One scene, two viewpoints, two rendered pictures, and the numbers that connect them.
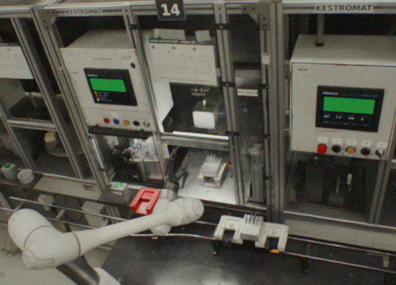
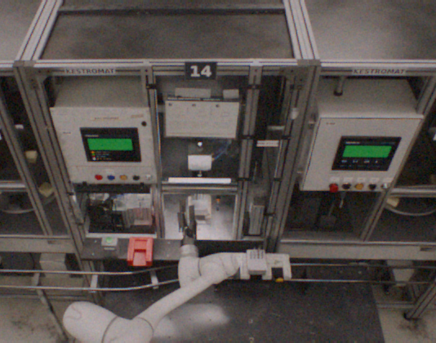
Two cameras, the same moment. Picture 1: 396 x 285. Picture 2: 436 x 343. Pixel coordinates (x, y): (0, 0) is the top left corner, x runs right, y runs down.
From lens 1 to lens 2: 0.88 m
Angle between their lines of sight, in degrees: 19
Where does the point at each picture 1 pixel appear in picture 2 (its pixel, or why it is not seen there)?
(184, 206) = (223, 265)
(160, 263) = not seen: hidden behind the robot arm
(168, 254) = not seen: hidden behind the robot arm
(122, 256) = (120, 310)
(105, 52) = (112, 112)
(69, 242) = (145, 328)
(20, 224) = (88, 322)
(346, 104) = (365, 150)
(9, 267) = not seen: outside the picture
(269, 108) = (286, 155)
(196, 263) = (200, 303)
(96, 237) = (158, 315)
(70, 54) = (64, 114)
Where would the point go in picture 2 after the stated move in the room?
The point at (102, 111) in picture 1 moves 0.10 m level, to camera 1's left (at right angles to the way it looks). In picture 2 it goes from (94, 168) to (73, 175)
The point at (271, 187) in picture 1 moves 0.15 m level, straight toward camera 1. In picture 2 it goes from (272, 221) to (281, 245)
